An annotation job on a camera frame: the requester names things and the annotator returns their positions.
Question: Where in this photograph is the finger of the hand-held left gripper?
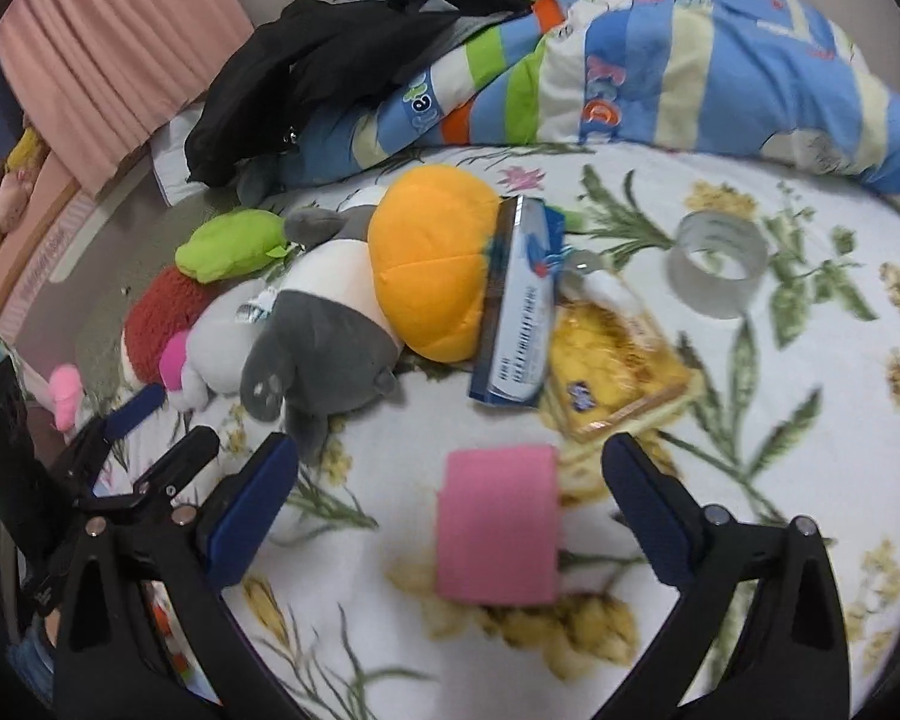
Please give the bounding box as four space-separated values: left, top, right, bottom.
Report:
77 425 221 512
51 382 168 497

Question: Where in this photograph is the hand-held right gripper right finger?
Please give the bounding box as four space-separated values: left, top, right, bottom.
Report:
600 431 852 720

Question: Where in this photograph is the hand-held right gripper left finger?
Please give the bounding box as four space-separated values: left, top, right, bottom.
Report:
51 431 305 720

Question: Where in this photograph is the pink sponge block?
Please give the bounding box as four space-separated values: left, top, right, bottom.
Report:
433 444 562 608

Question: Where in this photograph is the white pink plush toy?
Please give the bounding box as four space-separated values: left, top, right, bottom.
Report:
157 286 275 413

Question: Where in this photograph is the red plush toy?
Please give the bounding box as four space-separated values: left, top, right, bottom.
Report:
124 264 222 385

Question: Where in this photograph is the yellow snack packet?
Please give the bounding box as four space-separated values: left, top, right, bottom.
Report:
544 292 695 445

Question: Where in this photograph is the floral bed sheet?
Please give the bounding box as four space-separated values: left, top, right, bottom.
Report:
82 142 900 720

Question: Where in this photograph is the grey white plush toy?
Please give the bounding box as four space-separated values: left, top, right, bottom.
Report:
236 204 406 466

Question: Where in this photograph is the green plush toy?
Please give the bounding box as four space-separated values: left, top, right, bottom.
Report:
175 210 290 284

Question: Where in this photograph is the small white bottle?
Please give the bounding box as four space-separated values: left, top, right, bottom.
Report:
562 247 646 316

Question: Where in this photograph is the clear tape roll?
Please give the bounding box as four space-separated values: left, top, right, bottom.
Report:
666 210 767 322

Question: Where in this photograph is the blue white carton box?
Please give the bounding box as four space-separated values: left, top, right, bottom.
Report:
466 195 567 412

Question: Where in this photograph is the white pillow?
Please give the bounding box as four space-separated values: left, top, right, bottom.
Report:
150 103 211 207

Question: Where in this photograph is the row of stuffed toys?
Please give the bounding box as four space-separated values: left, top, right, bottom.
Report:
0 126 52 316

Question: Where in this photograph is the orange plush pumpkin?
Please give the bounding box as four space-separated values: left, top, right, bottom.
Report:
366 166 505 362

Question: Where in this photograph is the pink curtain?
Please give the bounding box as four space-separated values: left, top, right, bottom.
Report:
0 0 257 197

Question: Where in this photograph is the black clothing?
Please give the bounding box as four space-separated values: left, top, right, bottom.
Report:
184 0 533 187

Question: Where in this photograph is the striped blue blanket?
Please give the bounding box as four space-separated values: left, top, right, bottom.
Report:
274 0 900 235

